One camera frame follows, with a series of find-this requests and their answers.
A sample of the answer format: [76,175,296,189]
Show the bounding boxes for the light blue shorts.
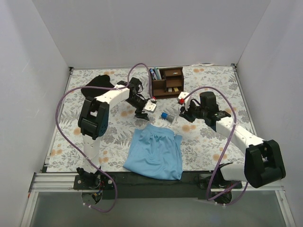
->
[123,124,183,180]

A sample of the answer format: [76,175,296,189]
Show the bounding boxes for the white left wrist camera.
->
[143,98,157,113]

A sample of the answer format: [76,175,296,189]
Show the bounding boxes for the aluminium frame rail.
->
[19,172,81,227]

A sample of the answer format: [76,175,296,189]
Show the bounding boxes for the black folded cloth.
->
[81,75,114,98]

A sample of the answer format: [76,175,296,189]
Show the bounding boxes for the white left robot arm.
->
[77,78,156,189]

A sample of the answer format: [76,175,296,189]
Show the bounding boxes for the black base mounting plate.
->
[73,170,243,201]

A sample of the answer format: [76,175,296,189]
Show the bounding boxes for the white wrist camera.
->
[143,98,157,113]
[177,92,191,109]

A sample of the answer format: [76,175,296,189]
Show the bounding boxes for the floral tablecloth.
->
[46,66,255,173]

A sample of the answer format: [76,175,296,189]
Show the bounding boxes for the brown wooden desk organizer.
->
[151,67,184,99]

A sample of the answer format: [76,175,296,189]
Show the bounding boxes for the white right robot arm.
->
[178,91,286,188]

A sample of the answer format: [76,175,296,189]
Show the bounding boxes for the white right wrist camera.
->
[177,92,191,109]

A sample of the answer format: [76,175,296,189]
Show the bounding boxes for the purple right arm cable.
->
[184,86,249,206]

